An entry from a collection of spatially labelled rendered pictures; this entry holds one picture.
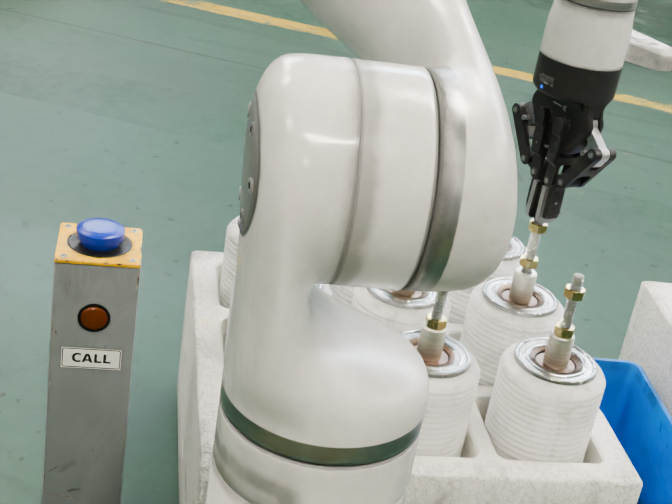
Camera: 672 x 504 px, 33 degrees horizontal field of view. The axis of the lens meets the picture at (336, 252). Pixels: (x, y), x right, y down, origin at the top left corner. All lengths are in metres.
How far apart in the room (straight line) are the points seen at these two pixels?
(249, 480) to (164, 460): 0.76
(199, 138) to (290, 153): 1.68
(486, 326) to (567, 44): 0.28
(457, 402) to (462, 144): 0.58
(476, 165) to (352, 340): 0.10
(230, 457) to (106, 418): 0.54
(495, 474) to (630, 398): 0.39
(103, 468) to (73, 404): 0.07
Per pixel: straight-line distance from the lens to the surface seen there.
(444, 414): 1.00
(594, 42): 1.03
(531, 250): 1.13
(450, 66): 0.48
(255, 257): 0.45
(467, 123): 0.44
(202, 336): 1.13
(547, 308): 1.14
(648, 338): 1.41
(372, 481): 0.50
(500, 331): 1.12
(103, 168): 1.94
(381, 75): 0.45
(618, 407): 1.40
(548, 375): 1.03
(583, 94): 1.04
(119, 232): 0.98
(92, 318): 0.98
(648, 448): 1.33
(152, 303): 1.54
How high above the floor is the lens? 0.76
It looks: 26 degrees down
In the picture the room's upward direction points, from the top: 10 degrees clockwise
